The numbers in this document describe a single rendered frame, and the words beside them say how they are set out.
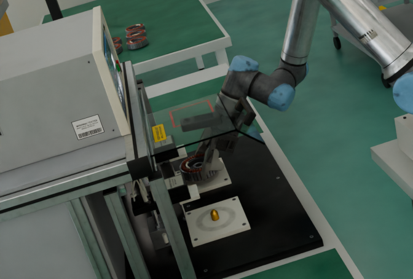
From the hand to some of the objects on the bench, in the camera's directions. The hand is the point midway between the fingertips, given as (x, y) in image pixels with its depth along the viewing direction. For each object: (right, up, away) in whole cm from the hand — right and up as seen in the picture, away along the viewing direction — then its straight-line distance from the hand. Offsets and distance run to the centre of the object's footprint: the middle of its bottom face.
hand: (197, 168), depth 184 cm
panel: (-21, -15, -10) cm, 28 cm away
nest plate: (+1, -3, +2) cm, 4 cm away
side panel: (-29, -34, -40) cm, 60 cm away
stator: (+1, -1, +1) cm, 2 cm away
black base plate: (+2, -10, -9) cm, 14 cm away
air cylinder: (-9, -17, -21) cm, 28 cm away
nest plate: (+5, -12, -20) cm, 24 cm away
